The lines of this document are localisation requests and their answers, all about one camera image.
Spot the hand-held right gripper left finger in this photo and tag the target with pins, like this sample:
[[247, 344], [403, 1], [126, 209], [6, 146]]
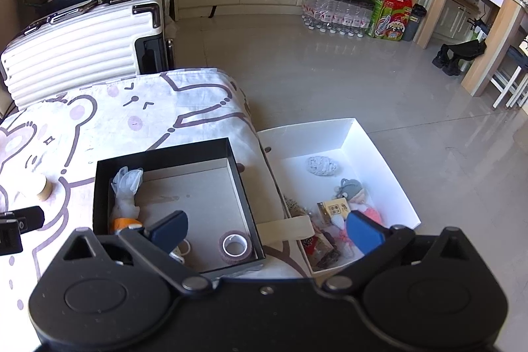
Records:
[[169, 230]]

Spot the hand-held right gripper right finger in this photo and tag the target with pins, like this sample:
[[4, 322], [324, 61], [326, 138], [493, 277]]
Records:
[[365, 232]]

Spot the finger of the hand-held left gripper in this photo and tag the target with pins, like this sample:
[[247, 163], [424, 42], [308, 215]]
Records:
[[33, 218]]

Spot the white roll with orange cap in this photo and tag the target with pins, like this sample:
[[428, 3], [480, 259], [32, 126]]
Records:
[[123, 223]]

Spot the white plastic wrap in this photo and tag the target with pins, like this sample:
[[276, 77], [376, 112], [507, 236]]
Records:
[[126, 179]]

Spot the black cardboard box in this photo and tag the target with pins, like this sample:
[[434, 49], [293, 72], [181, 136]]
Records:
[[165, 154]]

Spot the brown bandage tape roll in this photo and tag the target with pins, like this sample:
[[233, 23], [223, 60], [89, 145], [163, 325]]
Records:
[[243, 254]]

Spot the pink pompom toy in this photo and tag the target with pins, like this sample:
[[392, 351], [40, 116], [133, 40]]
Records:
[[372, 214]]

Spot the oval wooden block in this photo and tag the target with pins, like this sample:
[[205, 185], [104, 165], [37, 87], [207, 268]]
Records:
[[41, 189]]

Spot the small wooden house block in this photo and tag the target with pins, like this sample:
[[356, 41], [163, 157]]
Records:
[[334, 207]]

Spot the patterned dark packet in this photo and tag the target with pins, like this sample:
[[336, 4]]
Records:
[[324, 251]]

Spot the grey plush mouse toy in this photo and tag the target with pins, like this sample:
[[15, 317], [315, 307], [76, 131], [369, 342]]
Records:
[[350, 189]]

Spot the brown speckled item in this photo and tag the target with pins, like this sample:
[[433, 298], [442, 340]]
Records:
[[293, 205]]

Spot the white cardboard box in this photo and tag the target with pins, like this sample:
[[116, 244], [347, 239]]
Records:
[[359, 146]]

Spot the printed bear tablecloth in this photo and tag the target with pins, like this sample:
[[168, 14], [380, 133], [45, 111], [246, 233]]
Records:
[[82, 121]]

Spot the white ribbed suitcase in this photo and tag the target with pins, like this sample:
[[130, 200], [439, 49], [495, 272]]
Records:
[[74, 51]]

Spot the green drink carton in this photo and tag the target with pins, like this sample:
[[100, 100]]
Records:
[[390, 26]]

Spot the black trash bin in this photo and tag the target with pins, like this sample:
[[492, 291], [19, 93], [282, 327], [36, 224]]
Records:
[[414, 24]]

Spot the white chair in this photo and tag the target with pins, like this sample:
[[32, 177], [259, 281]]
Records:
[[513, 75]]

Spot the pack of water bottles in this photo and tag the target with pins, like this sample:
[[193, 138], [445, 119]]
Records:
[[334, 12]]

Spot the wooden bar table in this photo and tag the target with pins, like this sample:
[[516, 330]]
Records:
[[491, 42]]

